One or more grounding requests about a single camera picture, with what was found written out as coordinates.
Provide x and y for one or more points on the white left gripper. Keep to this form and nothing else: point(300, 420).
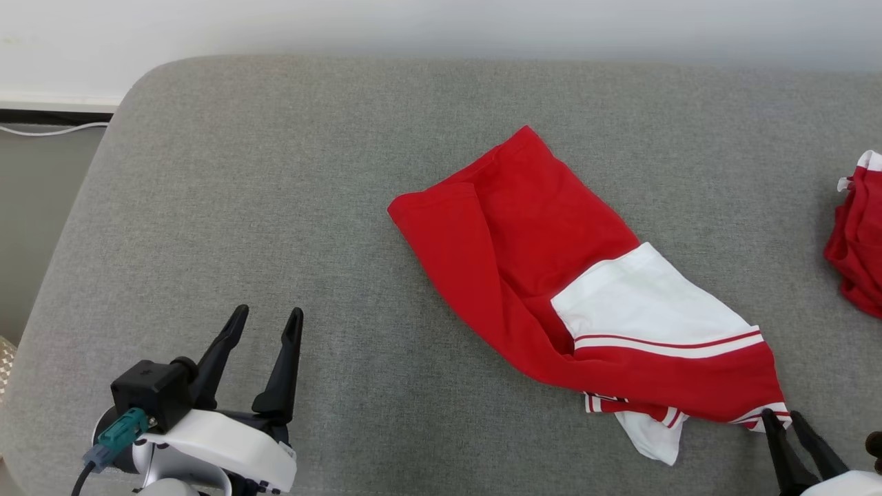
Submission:
point(227, 448)

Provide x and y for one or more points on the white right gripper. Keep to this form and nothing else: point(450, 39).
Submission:
point(854, 486)

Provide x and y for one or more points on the red shorts with white stripes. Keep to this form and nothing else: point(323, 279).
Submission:
point(858, 241)

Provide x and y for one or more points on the red shirt with white sleeves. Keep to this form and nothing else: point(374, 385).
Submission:
point(524, 234)

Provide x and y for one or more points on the beige woven item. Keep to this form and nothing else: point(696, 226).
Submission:
point(5, 365)

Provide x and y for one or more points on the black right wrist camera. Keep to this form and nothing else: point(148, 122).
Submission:
point(875, 451)

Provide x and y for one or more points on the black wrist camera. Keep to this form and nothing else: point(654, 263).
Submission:
point(151, 389)
point(875, 451)

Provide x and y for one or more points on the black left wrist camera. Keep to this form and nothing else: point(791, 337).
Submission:
point(151, 389)

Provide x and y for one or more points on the white wall baseboard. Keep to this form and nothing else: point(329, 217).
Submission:
point(55, 101)

